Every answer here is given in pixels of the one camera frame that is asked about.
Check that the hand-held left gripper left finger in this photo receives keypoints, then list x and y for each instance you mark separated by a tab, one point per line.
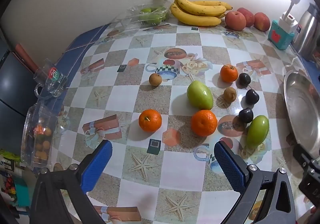
97	164

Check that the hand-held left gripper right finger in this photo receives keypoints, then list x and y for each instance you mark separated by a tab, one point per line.
230	166

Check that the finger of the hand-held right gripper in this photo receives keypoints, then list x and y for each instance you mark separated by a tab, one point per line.
303	159

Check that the green jujube fruit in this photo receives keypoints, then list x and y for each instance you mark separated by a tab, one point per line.
200	95
257	131

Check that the round steel plate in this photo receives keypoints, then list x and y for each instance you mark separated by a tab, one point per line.
300	109

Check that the orange mandarin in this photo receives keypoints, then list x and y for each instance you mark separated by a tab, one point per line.
204	123
150	120
228	73

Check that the dark cherry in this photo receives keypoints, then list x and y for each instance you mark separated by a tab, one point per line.
244	80
252	96
246	115

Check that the brown longan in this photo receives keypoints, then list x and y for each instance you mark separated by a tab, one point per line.
229	94
155	79

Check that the pile of small orange fruits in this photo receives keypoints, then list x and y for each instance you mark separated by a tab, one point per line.
42	144

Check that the checkered printed tablecloth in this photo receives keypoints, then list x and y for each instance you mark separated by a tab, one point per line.
120	88

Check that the clear plastic container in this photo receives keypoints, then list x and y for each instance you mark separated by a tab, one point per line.
32	119

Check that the glass mug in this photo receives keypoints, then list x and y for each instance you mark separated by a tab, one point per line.
50	78

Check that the dark grey furniture panel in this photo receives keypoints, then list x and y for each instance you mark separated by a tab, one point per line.
15	83

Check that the teal plastic box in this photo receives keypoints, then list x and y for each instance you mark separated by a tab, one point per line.
278	36

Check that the steel thermos jug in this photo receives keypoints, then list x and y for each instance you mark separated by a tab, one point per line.
308	33

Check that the white power strip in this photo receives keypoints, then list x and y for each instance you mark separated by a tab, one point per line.
288	20

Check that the red apple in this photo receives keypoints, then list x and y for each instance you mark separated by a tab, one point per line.
262	21
235	20
247	15

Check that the clear plastic bag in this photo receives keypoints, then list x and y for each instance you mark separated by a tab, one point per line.
130	17

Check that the small green fruit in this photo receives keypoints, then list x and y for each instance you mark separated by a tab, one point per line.
151	19
146	10

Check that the yellow banana bunch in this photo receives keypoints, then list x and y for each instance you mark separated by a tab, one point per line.
197	13

